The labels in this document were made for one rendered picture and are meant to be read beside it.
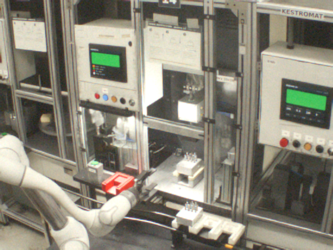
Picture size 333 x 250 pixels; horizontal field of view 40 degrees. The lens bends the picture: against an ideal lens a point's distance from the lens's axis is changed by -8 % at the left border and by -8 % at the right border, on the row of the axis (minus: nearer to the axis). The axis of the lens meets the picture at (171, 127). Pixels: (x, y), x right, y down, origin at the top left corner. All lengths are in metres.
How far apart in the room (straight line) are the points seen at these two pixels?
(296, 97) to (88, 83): 1.22
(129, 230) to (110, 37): 1.12
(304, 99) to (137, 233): 1.29
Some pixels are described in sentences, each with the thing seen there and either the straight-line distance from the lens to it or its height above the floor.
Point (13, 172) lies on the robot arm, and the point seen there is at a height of 1.40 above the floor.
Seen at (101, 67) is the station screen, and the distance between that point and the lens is 2.65.
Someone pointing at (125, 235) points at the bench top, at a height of 0.68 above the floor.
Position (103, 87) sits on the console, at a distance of 2.71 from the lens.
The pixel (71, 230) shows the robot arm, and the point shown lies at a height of 0.95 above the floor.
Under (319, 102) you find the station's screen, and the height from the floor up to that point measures 1.62.
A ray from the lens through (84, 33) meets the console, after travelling 2.70.
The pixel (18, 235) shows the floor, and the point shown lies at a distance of 4.11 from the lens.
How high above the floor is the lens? 2.40
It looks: 25 degrees down
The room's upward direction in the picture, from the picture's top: 1 degrees counter-clockwise
